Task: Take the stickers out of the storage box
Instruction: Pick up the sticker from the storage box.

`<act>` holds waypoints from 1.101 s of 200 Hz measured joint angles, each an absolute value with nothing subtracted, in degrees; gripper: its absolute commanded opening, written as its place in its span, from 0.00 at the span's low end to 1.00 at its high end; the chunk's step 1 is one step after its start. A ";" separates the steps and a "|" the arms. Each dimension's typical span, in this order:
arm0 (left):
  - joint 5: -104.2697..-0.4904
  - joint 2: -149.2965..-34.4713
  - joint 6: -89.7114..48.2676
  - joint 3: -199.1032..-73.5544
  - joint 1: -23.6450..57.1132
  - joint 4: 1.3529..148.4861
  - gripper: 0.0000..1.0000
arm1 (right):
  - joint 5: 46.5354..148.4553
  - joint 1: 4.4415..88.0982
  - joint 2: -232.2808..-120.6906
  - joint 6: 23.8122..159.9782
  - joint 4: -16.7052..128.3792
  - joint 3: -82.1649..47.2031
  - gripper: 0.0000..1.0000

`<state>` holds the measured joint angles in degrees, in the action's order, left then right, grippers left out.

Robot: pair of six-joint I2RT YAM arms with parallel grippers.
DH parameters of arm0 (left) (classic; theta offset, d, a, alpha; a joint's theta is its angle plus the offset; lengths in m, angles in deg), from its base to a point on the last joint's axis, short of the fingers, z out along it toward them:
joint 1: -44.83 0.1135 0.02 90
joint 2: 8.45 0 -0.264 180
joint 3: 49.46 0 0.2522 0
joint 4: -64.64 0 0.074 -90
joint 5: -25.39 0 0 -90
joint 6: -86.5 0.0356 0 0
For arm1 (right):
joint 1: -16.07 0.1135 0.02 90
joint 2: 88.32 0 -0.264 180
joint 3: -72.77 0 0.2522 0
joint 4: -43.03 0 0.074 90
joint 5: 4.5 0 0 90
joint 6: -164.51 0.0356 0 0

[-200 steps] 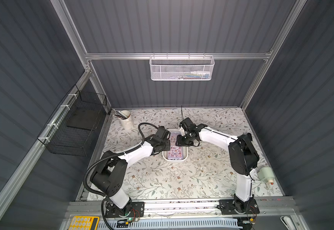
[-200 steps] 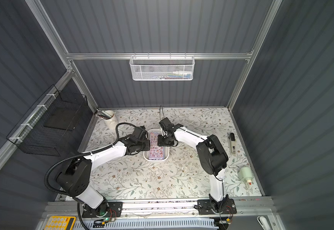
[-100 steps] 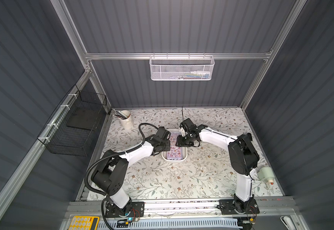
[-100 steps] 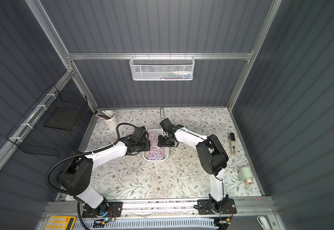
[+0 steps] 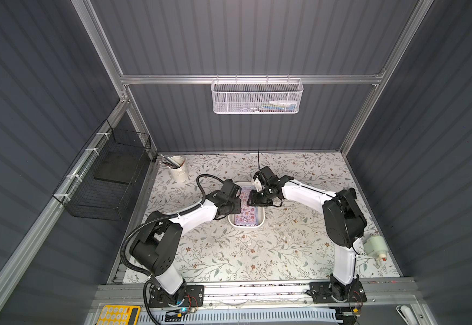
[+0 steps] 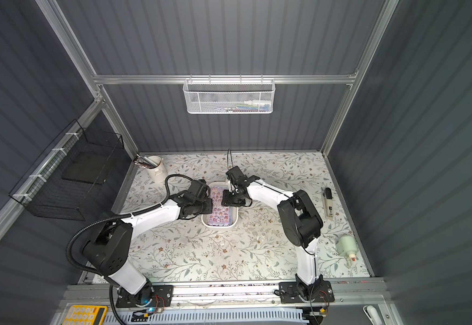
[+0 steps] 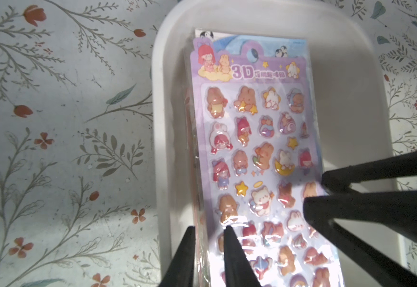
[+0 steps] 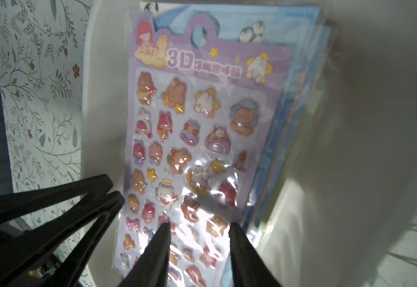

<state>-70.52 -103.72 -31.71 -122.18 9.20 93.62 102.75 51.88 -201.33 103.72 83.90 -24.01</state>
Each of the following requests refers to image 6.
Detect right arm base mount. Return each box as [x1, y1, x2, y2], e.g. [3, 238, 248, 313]
[274, 277, 335, 304]

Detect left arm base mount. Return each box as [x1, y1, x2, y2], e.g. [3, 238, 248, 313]
[116, 284, 175, 308]

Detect items in white basket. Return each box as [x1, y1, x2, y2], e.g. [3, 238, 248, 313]
[213, 100, 273, 113]

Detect black corrugated cable hose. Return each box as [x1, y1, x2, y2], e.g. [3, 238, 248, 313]
[65, 173, 198, 276]

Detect white wire wall basket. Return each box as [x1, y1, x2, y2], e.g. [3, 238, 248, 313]
[183, 79, 276, 115]

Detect white plastic storage tray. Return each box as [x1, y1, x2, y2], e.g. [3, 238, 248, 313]
[201, 181, 239, 231]

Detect white object bottom right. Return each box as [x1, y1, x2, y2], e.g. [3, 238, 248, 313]
[363, 305, 384, 325]

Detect cream metal pen bucket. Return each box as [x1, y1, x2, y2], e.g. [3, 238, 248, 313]
[143, 156, 168, 183]

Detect pink 3D sticker sheet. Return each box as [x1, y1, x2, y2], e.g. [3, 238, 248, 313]
[206, 186, 231, 227]

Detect black white handheld device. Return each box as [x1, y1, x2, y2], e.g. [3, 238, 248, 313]
[323, 187, 334, 219]

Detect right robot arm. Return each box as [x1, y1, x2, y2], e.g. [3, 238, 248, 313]
[222, 166, 323, 287]

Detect yellow calculator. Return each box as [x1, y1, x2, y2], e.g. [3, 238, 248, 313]
[62, 305, 108, 325]

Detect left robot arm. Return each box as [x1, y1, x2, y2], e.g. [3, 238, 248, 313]
[82, 180, 212, 295]

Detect black wire wall basket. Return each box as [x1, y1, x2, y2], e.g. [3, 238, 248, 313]
[9, 123, 130, 222]

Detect white slotted cable duct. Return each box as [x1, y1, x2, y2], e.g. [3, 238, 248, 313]
[122, 307, 309, 324]

